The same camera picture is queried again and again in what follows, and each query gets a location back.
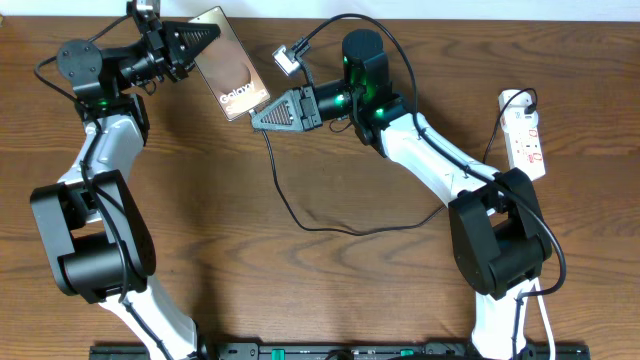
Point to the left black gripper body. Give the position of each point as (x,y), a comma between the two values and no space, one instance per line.
(154,64)

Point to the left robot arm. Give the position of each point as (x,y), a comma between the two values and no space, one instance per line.
(95,238)

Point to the white power strip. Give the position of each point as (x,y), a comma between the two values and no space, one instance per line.
(519,123)

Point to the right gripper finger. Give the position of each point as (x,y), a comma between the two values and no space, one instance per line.
(278,128)
(281,112)

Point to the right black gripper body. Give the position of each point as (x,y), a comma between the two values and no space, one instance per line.
(329,101)

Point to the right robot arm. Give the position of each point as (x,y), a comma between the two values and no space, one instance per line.
(499,238)

